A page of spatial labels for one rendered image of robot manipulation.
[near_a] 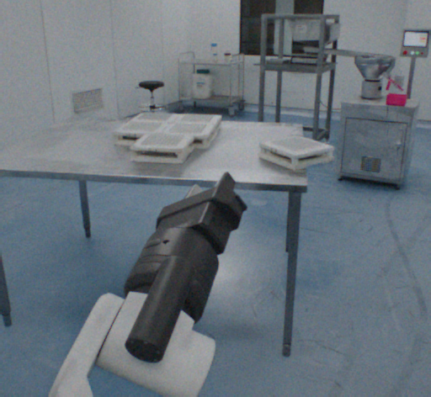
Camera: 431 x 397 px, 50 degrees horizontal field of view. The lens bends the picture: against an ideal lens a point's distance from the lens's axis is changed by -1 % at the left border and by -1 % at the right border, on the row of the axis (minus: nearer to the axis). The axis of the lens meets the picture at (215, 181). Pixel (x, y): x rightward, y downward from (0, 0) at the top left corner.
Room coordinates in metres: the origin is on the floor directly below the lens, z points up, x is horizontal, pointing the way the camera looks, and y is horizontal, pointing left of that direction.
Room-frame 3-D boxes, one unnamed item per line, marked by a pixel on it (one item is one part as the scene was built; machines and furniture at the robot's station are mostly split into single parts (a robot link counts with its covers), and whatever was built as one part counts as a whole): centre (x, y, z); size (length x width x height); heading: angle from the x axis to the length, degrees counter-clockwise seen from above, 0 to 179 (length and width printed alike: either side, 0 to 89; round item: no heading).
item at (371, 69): (4.34, -1.51, 0.95); 0.49 x 0.36 x 0.37; 62
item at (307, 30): (5.10, -1.10, 0.75); 1.43 x 1.06 x 1.50; 62
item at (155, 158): (2.14, 0.25, 0.88); 0.24 x 0.24 x 0.02; 81
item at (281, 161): (2.07, -0.37, 0.88); 0.24 x 0.24 x 0.02; 34
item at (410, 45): (4.30, -1.78, 1.07); 0.23 x 0.10 x 0.62; 62
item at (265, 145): (2.07, -0.37, 0.93); 0.25 x 0.24 x 0.02; 124
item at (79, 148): (2.39, 0.29, 0.85); 1.50 x 1.10 x 0.04; 81
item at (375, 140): (4.28, -1.53, 0.38); 0.63 x 0.57 x 0.76; 62
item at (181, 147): (2.14, 0.25, 0.93); 0.25 x 0.24 x 0.02; 171
